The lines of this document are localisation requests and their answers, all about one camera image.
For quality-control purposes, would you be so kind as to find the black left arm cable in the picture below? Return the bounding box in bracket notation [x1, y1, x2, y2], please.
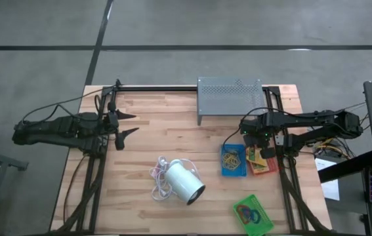
[21, 85, 114, 124]

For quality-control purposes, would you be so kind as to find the white paper sheet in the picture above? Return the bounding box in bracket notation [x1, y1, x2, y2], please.
[315, 157, 341, 201]

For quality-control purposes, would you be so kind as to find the yellow rubber band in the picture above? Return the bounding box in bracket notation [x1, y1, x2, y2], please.
[228, 155, 241, 170]
[222, 149, 236, 167]
[226, 149, 241, 163]
[223, 157, 239, 170]

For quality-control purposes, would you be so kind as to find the green plastic basket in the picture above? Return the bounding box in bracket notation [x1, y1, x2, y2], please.
[233, 194, 274, 236]

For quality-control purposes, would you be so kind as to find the yellow green crayon box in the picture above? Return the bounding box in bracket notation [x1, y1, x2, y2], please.
[249, 157, 269, 174]

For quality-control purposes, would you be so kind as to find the grey perforated metal stand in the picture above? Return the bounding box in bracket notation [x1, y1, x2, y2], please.
[197, 77, 267, 127]

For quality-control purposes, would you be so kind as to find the white spotlight lamp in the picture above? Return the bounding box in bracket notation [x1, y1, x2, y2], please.
[165, 159, 206, 207]

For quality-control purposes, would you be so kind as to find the white cylindrical device with cable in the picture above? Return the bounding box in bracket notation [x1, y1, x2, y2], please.
[149, 155, 201, 201]

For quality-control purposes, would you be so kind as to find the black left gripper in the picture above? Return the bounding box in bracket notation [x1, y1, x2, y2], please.
[105, 100, 140, 151]

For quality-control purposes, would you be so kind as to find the black cable bundle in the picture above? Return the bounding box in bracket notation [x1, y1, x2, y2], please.
[303, 102, 370, 159]

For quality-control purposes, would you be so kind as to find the black aluminium table frame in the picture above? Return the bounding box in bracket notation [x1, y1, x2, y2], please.
[54, 78, 334, 235]

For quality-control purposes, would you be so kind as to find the brown cable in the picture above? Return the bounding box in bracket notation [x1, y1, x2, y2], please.
[62, 153, 88, 226]

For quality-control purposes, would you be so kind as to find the yellow cable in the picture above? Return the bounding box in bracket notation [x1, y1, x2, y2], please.
[315, 137, 350, 158]

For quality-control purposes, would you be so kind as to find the blue plastic basket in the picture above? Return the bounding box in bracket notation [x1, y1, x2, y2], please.
[220, 144, 248, 178]

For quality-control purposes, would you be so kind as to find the red plastic basket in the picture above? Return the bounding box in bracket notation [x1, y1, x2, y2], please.
[245, 144, 279, 176]

